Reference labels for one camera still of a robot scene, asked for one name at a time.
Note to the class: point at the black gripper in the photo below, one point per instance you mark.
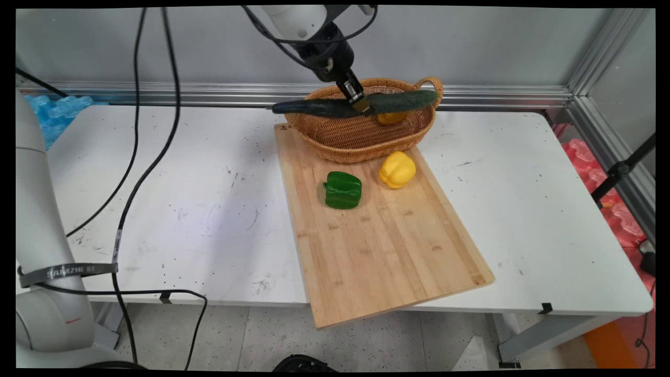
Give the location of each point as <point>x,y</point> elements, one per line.
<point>330,55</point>

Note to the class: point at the dark green cucumber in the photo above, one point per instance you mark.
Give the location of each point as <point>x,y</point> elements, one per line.
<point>314,108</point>

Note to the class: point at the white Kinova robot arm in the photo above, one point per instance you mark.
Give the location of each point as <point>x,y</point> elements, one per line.
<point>42,209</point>

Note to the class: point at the small orange bell pepper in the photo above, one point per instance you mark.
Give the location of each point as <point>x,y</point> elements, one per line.
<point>391,119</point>

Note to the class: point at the woven wicker basket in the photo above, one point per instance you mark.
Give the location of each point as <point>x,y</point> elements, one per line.
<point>356,141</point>

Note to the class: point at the yellow bell pepper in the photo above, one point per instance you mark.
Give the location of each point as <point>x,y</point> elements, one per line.
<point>398,170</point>

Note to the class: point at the green bell pepper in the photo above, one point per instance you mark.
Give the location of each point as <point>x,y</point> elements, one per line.
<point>343,191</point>

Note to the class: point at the bamboo cutting board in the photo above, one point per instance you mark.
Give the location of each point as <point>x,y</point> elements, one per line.
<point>382,251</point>

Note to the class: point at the black round object on floor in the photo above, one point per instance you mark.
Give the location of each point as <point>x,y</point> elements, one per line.
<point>303,364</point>

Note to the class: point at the black tripod stand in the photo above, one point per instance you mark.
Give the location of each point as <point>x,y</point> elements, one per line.
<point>617,172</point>

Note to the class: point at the black table edge clip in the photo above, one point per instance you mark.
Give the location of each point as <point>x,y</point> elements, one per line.
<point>166,297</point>
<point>546,308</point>

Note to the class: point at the blue foam mat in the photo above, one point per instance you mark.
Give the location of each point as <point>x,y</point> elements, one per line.
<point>57,112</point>

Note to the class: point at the red foam mat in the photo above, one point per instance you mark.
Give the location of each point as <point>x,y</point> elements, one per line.
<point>623,220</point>

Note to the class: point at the grey metal table leg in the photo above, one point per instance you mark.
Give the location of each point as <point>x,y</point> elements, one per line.
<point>549,332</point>

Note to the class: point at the black power adapter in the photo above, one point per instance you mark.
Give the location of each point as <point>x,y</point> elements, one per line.
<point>649,259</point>

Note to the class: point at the orange floor mat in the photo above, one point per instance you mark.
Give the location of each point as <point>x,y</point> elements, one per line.
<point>604,345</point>

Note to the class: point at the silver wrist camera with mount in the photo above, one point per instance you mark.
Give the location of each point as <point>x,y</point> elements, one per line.
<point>366,9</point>

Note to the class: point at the horizontal aluminium frame rail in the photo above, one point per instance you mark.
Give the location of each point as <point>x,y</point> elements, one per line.
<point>209,94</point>

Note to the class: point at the upright aluminium frame post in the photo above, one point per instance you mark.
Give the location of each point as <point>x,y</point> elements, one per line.
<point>602,47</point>

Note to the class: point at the sloping aluminium frame rail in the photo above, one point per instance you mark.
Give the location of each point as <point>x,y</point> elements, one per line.
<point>617,162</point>

